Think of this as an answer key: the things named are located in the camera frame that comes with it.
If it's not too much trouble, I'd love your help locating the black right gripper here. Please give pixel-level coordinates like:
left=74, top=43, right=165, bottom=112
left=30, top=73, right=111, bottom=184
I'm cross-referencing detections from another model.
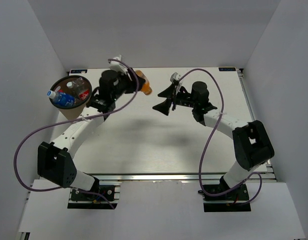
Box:
left=152, top=83, right=197, bottom=116

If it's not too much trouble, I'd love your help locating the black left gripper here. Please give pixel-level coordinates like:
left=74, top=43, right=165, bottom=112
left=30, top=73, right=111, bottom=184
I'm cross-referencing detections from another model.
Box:
left=111, top=67, right=144, bottom=101

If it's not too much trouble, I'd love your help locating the orange juice bottle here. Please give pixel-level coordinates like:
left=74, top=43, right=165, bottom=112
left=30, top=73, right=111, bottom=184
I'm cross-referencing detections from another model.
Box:
left=135, top=70, right=152, bottom=95

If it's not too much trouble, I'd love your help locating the crushed red label bottle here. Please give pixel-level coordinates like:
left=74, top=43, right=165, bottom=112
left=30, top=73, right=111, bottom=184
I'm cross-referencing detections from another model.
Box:
left=76, top=77, right=89, bottom=101

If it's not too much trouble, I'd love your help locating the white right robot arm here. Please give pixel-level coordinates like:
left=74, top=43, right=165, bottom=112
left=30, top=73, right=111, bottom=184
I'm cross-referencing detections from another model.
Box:
left=153, top=81, right=275, bottom=200

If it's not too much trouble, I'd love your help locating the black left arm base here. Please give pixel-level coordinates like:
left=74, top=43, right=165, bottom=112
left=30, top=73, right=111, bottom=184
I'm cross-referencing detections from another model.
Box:
left=67, top=180, right=120, bottom=210

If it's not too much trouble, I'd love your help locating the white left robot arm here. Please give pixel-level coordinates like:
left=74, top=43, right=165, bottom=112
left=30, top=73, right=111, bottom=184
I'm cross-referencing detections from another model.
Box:
left=37, top=70, right=152, bottom=200

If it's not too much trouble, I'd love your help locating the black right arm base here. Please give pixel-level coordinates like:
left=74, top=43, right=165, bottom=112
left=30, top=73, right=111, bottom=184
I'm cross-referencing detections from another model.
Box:
left=198, top=184, right=251, bottom=213

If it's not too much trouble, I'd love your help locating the brown cardboard cylinder bin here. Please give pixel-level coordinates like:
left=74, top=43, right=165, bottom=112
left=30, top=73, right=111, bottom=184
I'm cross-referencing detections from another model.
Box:
left=47, top=75, right=92, bottom=120

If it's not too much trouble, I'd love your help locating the blue sticker right corner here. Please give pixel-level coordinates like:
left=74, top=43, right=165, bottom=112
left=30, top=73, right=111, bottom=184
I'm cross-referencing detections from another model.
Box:
left=218, top=67, right=236, bottom=72

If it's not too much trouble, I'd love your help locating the blue sticker corner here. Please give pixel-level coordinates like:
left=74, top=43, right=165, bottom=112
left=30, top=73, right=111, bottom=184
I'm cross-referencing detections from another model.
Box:
left=218, top=67, right=236, bottom=72
left=69, top=69, right=87, bottom=75

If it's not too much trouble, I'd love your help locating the blue sticker left corner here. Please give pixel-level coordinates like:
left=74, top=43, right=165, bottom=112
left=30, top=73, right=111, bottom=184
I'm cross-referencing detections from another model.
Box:
left=69, top=69, right=87, bottom=75

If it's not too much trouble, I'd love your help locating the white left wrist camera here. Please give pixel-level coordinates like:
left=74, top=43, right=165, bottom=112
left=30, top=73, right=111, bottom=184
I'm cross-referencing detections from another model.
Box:
left=108, top=55, right=127, bottom=74

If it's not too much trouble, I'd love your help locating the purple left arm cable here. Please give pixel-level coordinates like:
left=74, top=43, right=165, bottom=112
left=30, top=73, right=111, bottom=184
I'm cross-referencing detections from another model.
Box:
left=13, top=58, right=141, bottom=210

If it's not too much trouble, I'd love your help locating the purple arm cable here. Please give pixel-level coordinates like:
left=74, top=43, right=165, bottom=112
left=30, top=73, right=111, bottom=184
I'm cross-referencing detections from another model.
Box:
left=13, top=58, right=141, bottom=210
left=177, top=68, right=264, bottom=206

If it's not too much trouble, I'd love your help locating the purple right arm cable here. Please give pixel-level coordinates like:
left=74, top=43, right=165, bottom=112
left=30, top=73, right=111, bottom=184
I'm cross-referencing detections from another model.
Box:
left=177, top=68, right=264, bottom=206

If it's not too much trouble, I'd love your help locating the aluminium table front rail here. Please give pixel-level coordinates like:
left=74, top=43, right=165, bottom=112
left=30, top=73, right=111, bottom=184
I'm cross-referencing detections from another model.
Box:
left=94, top=173, right=276, bottom=181

